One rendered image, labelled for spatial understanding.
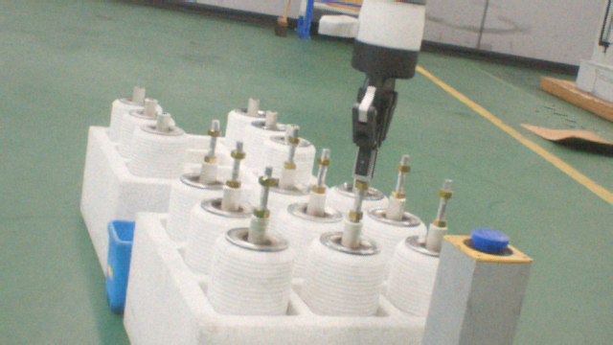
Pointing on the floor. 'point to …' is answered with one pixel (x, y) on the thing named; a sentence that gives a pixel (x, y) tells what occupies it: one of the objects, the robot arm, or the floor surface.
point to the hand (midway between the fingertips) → (365, 163)
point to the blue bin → (119, 263)
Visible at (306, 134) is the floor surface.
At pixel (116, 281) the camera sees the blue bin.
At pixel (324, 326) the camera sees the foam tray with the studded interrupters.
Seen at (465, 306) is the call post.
